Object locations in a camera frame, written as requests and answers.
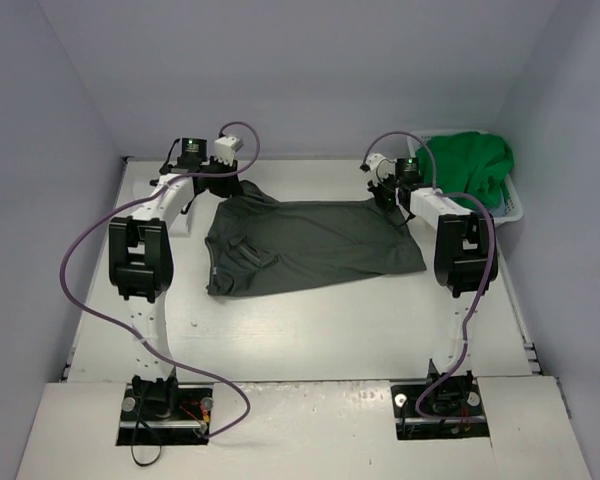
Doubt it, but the white t shirt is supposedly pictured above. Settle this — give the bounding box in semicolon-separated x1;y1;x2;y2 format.
131;174;194;238

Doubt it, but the grey t shirt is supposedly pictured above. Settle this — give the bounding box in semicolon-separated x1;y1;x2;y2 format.
205;181;426;298

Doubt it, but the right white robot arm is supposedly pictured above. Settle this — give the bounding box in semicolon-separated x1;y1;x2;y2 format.
361;153;498;412

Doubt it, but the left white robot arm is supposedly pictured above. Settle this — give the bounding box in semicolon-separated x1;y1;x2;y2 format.
108;135;243;420

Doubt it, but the green t shirt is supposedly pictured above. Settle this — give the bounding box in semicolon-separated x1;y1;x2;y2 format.
426;131;514;216

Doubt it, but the white laundry basket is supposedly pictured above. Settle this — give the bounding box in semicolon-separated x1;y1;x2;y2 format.
407;128;523;226

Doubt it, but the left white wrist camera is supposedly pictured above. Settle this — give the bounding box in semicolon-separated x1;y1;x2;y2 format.
213;135;244;167

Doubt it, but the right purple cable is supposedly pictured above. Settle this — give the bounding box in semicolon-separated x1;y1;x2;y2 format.
363;130;496;419

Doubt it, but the purple cable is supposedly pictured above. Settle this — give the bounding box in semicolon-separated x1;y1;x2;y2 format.
363;130;496;419
59;121;261;441

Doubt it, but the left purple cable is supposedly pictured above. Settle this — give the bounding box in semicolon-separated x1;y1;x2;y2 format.
59;121;261;441

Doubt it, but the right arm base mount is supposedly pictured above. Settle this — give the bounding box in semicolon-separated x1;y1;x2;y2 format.
390;379;490;441

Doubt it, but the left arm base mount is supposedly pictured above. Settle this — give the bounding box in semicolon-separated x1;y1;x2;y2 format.
116;384;214;446

